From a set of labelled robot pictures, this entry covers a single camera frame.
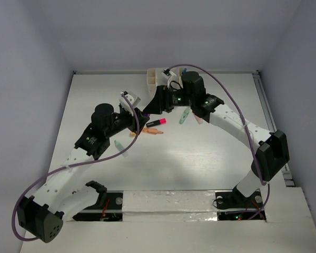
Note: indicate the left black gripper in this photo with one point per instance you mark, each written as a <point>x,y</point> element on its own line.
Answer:
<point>141,119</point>

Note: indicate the cream perforated organizer basket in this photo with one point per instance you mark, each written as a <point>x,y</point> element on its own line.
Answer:
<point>156,77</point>

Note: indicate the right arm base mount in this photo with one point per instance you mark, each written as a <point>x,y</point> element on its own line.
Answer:
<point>232,207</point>

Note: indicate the orange highlighter pen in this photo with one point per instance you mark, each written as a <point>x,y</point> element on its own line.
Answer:
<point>152,131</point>

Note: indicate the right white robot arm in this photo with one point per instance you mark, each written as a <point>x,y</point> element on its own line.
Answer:
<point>269,150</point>

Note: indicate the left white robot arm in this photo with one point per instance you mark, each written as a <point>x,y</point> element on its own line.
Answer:
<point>58,196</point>

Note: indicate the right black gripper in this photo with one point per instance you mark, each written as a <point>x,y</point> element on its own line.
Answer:
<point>160,101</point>

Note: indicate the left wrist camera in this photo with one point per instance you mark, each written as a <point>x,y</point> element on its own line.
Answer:
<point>129,101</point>

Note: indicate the pink highlighter pen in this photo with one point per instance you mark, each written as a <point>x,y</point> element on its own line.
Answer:
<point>198,119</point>

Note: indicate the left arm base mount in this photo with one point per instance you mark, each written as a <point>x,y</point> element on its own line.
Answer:
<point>107,209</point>

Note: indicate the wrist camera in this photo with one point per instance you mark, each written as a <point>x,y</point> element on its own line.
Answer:
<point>129,101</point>
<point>169,75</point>

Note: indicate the silver foil strip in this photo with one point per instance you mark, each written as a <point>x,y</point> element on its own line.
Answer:
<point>169,206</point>

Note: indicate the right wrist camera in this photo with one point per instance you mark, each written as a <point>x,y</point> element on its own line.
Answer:
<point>169,75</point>

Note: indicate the black pink highlighter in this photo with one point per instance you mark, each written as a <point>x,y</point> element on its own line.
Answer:
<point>156,123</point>

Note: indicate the green highlighter lower left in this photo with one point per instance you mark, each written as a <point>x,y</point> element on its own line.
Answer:
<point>121,148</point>

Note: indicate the green highlighter near basket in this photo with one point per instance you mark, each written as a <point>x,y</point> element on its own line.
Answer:
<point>184,115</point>

